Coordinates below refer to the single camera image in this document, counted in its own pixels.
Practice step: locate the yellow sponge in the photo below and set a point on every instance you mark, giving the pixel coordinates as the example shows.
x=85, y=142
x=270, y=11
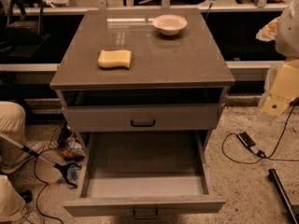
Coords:
x=114, y=58

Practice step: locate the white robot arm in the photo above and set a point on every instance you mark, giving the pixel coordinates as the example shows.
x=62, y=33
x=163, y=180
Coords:
x=284, y=30

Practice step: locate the wire basket with items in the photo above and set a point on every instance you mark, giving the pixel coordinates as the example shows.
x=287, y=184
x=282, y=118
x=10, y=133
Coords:
x=65, y=143

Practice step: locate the grey drawer cabinet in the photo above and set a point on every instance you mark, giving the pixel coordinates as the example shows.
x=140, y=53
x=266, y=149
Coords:
x=185, y=69

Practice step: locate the closed middle drawer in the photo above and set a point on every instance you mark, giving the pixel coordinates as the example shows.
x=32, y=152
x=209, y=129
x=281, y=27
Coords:
x=142, y=118

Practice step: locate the person leg beige trousers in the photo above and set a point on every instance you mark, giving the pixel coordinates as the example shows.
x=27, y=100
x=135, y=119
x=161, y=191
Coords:
x=12, y=124

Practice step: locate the grabber reacher stick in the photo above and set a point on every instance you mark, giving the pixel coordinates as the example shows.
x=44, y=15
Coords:
x=63, y=169

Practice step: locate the black chair background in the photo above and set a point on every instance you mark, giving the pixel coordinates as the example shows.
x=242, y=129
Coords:
x=23, y=36

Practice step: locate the white bowl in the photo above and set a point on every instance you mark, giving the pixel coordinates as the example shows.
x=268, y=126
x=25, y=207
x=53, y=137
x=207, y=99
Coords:
x=169, y=24

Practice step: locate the open bottom drawer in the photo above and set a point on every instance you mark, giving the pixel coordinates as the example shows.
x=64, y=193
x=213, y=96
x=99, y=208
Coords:
x=144, y=175

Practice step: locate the black phone on floor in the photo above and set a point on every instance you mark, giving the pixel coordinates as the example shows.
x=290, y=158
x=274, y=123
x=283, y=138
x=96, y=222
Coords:
x=245, y=139

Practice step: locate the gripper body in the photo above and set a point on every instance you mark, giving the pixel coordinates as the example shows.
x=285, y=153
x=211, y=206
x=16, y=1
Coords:
x=288, y=34

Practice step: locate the black bar on floor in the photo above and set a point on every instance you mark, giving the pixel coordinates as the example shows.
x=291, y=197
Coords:
x=292, y=209

